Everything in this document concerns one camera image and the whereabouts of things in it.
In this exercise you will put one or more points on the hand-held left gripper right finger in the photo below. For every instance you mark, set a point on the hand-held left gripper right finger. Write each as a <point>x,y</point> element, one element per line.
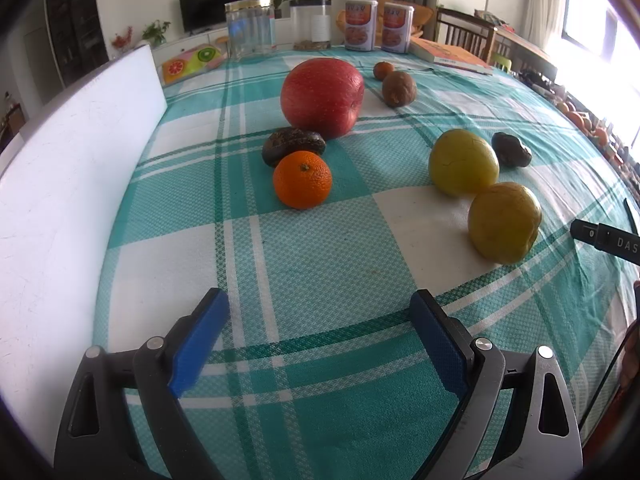
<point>440,345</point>

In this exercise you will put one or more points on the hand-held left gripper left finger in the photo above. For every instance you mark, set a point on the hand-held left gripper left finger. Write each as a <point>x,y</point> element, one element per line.
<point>200,340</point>

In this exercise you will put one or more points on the yellow round fruit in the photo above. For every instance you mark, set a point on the yellow round fruit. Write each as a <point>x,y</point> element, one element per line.
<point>505,222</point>
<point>462,162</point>

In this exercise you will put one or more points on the dark wrinkled passion fruit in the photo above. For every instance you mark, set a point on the dark wrinkled passion fruit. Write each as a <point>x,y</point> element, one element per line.
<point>511,150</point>
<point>287,142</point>

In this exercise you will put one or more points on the bright orange mandarin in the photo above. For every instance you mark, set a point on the bright orange mandarin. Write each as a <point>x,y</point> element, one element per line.
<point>302,180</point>

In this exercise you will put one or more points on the brown wrinkled round fruit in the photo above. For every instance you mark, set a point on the brown wrinkled round fruit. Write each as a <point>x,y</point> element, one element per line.
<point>399,89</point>

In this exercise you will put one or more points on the large red apple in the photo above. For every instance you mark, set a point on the large red apple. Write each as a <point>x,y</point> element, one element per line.
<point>322,95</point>

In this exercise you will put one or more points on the pile of oranges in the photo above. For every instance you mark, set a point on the pile of oranges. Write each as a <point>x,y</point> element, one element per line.
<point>582,122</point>

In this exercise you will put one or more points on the teal white plaid tablecloth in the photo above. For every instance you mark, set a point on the teal white plaid tablecloth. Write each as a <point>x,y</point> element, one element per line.
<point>320,260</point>

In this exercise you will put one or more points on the white foam board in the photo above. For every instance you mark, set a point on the white foam board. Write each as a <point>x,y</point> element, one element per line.
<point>60,210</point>

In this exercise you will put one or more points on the wooden side table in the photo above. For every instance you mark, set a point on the wooden side table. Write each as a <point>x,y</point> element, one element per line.
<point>527,50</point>

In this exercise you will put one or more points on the green plastic stool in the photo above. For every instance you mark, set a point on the green plastic stool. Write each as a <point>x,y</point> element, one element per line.
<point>501,61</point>

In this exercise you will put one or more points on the orange cover book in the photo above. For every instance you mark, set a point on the orange cover book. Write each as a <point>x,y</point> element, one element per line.
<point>447,55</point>

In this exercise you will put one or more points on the cream window curtain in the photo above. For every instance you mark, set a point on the cream window curtain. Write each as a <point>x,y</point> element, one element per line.
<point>545,0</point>

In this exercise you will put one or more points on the wooden slat chair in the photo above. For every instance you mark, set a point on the wooden slat chair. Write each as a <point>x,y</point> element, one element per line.
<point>465,25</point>

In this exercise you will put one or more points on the small dull orange mandarin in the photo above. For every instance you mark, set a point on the small dull orange mandarin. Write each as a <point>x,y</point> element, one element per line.
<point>383,70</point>

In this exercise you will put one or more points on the white orange food can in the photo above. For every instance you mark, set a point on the white orange food can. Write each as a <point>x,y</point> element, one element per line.
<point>361,25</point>
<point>397,27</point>

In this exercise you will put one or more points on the red flower plant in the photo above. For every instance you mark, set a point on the red flower plant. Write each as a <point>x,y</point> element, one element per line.
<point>121,40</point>

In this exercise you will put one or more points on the bushy green potted plant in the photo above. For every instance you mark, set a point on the bushy green potted plant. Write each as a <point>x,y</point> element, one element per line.
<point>156,32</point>

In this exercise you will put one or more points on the glass jar with gold lid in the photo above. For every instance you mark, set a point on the glass jar with gold lid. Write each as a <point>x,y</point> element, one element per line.
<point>250,30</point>

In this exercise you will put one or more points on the clear canister with white lid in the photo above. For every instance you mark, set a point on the clear canister with white lid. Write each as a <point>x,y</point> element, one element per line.
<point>311,25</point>

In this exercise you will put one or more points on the black television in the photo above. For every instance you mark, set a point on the black television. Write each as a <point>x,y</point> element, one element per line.
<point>220,5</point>

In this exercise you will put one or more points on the dark tall cabinet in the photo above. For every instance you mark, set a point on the dark tall cabinet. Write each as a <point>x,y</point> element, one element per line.
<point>75,25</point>

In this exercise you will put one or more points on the small green potted plant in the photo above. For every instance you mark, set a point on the small green potted plant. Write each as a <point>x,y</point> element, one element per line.
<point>277,6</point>

